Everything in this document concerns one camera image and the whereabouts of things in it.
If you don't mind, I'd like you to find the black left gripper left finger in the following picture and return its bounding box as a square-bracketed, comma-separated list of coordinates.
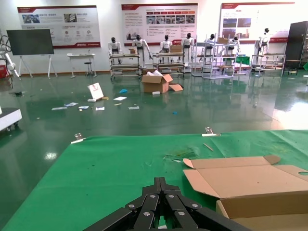
[84, 177, 161, 231]

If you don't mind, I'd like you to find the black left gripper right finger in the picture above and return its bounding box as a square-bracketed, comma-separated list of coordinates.
[160, 177, 251, 231]

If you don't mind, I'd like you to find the open brown cardboard box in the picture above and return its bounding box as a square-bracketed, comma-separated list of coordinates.
[182, 155, 308, 231]

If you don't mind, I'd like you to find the clear plastic wrap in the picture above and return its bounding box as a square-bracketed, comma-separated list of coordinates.
[163, 146, 200, 163]

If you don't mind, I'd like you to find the metal binder clip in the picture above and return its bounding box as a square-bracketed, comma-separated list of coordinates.
[201, 127, 221, 137]
[70, 133, 87, 144]

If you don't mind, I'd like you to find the flat cardboard piece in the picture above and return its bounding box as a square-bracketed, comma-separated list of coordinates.
[168, 83, 184, 92]

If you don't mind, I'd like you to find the large open cardboard carton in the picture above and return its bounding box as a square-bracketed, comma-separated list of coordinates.
[141, 69, 174, 94]

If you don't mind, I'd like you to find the white red sign board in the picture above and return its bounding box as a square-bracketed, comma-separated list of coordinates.
[87, 83, 104, 102]

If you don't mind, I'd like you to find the white shelf rack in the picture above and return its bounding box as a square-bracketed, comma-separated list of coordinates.
[191, 33, 236, 79]

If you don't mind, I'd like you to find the metal workbench cart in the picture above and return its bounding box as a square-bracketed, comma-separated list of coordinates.
[251, 54, 286, 72]
[153, 52, 185, 74]
[109, 54, 142, 80]

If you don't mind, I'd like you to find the black stool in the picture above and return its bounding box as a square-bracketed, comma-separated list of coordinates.
[84, 61, 98, 78]

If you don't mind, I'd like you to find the white wheeled cart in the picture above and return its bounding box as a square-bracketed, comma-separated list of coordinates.
[0, 105, 23, 132]

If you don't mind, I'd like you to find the distant green cloth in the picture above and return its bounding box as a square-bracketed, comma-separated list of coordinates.
[234, 55, 251, 65]

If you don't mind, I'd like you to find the white desk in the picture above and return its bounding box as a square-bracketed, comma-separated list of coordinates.
[66, 53, 96, 79]

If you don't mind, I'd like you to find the white black humanoid robot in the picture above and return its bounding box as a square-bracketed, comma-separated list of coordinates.
[227, 35, 241, 57]
[204, 33, 217, 56]
[254, 28, 270, 56]
[107, 37, 123, 65]
[131, 35, 153, 68]
[180, 33, 195, 73]
[160, 35, 173, 53]

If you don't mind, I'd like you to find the tall black cabinet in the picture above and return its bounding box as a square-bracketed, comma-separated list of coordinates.
[282, 21, 308, 77]

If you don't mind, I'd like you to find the black monitor on stand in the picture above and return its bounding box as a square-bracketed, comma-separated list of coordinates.
[6, 28, 58, 79]

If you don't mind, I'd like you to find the white red wall poster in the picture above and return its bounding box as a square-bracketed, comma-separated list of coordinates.
[16, 6, 101, 49]
[219, 1, 296, 44]
[121, 3, 198, 47]

